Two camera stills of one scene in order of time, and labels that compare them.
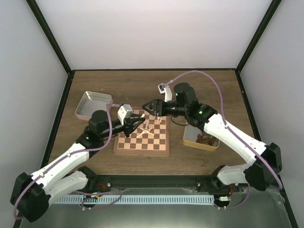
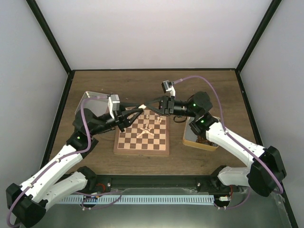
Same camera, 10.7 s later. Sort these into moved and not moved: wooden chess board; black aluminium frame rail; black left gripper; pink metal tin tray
Moved: black left gripper
Not moved: wooden chess board; pink metal tin tray; black aluminium frame rail
